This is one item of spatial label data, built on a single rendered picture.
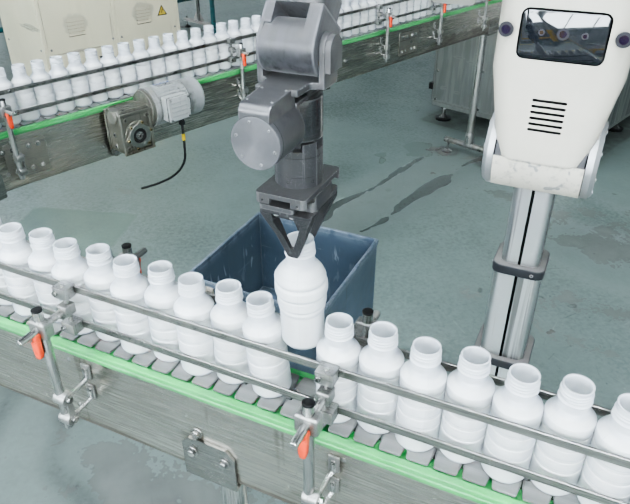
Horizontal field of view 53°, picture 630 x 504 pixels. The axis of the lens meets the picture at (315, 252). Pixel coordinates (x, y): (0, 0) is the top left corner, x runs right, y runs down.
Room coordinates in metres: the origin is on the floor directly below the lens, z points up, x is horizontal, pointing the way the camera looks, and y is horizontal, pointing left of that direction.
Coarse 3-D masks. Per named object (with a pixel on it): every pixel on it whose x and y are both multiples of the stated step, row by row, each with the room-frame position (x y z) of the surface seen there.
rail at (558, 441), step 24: (0, 264) 0.88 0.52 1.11; (48, 312) 0.84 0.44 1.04; (144, 312) 0.75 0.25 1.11; (120, 336) 0.78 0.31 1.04; (216, 336) 0.70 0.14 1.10; (192, 360) 0.72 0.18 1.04; (288, 360) 0.65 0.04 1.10; (312, 360) 0.64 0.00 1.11; (264, 384) 0.67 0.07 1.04; (384, 384) 0.60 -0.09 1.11; (504, 384) 0.60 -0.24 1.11; (456, 408) 0.56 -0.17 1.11; (600, 408) 0.55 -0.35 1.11; (408, 432) 0.58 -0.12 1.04; (528, 432) 0.52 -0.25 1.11; (480, 456) 0.54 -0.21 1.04; (600, 456) 0.49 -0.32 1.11; (552, 480) 0.50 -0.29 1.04
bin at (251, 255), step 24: (240, 240) 1.28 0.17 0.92; (264, 240) 1.36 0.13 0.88; (336, 240) 1.27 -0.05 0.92; (360, 240) 1.25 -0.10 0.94; (216, 264) 1.18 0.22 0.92; (240, 264) 1.27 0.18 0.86; (264, 264) 1.36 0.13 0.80; (336, 264) 1.27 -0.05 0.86; (360, 264) 1.13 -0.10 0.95; (264, 288) 1.35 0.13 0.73; (336, 288) 1.27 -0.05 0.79; (360, 288) 1.15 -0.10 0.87; (360, 312) 1.16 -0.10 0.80
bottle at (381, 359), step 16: (368, 336) 0.64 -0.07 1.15; (384, 336) 0.66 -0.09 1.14; (368, 352) 0.63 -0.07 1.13; (384, 352) 0.62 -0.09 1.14; (400, 352) 0.64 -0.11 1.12; (368, 368) 0.62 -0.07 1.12; (384, 368) 0.61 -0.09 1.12; (400, 368) 0.62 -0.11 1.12; (368, 400) 0.62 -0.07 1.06; (384, 400) 0.61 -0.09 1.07; (384, 416) 0.61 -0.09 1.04; (384, 432) 0.61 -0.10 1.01
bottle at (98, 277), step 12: (96, 252) 0.85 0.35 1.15; (108, 252) 0.84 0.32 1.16; (96, 264) 0.82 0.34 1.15; (108, 264) 0.83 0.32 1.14; (84, 276) 0.83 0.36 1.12; (96, 276) 0.82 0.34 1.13; (108, 276) 0.82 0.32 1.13; (96, 288) 0.81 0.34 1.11; (108, 288) 0.81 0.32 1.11; (96, 300) 0.81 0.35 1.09; (96, 312) 0.81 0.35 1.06; (108, 312) 0.81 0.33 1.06; (108, 324) 0.81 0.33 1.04; (108, 336) 0.81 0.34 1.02
